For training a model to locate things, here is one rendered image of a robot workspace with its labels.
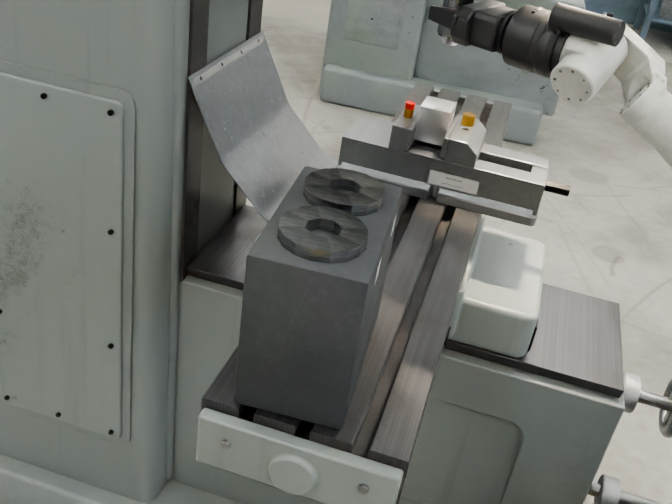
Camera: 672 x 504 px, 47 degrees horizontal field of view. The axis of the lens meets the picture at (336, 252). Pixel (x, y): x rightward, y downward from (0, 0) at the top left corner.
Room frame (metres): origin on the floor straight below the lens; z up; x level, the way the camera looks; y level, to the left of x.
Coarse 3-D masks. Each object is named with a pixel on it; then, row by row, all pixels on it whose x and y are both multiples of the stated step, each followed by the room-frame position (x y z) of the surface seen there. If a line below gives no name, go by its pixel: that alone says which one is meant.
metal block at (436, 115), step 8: (424, 104) 1.24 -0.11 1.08; (432, 104) 1.24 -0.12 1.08; (440, 104) 1.25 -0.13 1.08; (448, 104) 1.26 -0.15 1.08; (456, 104) 1.27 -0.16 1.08; (424, 112) 1.22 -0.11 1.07; (432, 112) 1.22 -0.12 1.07; (440, 112) 1.22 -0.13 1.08; (448, 112) 1.22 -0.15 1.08; (424, 120) 1.22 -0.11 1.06; (432, 120) 1.22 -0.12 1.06; (440, 120) 1.22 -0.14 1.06; (448, 120) 1.21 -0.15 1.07; (416, 128) 1.23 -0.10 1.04; (424, 128) 1.22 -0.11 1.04; (432, 128) 1.22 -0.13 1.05; (440, 128) 1.22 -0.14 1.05; (448, 128) 1.23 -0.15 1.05; (416, 136) 1.23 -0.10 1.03; (424, 136) 1.22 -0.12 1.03; (432, 136) 1.22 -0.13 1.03; (440, 136) 1.22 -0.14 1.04; (440, 144) 1.22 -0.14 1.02
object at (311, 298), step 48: (288, 192) 0.75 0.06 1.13; (336, 192) 0.75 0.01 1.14; (384, 192) 0.76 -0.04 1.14; (288, 240) 0.63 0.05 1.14; (336, 240) 0.64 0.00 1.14; (384, 240) 0.69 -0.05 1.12; (288, 288) 0.61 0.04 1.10; (336, 288) 0.60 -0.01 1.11; (240, 336) 0.61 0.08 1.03; (288, 336) 0.61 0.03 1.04; (336, 336) 0.60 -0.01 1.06; (240, 384) 0.61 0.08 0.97; (288, 384) 0.61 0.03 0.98; (336, 384) 0.60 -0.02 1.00
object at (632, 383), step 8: (624, 376) 1.13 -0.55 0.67; (632, 376) 1.13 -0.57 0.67; (624, 384) 1.11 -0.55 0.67; (632, 384) 1.11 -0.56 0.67; (640, 384) 1.11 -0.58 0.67; (624, 392) 1.10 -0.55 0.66; (632, 392) 1.10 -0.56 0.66; (640, 392) 1.12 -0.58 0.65; (648, 392) 1.12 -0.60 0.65; (664, 392) 1.16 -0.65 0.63; (624, 400) 1.09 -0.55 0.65; (632, 400) 1.09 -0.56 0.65; (640, 400) 1.11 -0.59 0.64; (648, 400) 1.11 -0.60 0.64; (656, 400) 1.11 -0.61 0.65; (664, 400) 1.11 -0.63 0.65; (632, 408) 1.09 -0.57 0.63; (664, 408) 1.10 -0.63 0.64; (664, 416) 1.12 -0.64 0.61; (664, 424) 1.10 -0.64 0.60; (664, 432) 1.07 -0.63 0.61
